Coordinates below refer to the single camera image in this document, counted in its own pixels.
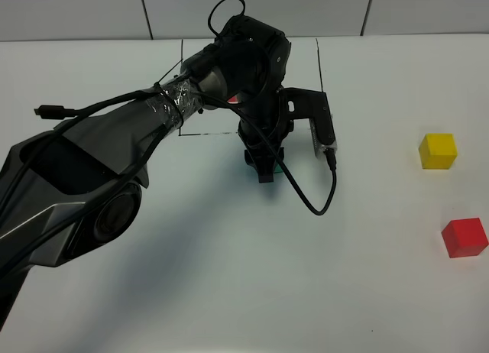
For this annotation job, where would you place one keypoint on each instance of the yellow cube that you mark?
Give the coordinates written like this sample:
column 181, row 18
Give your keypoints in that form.
column 438, row 151

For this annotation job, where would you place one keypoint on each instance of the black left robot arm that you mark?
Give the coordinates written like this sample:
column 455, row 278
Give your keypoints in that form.
column 77, row 187

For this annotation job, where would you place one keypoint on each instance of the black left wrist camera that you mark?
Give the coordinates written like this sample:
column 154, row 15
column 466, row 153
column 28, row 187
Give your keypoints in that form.
column 299, row 104

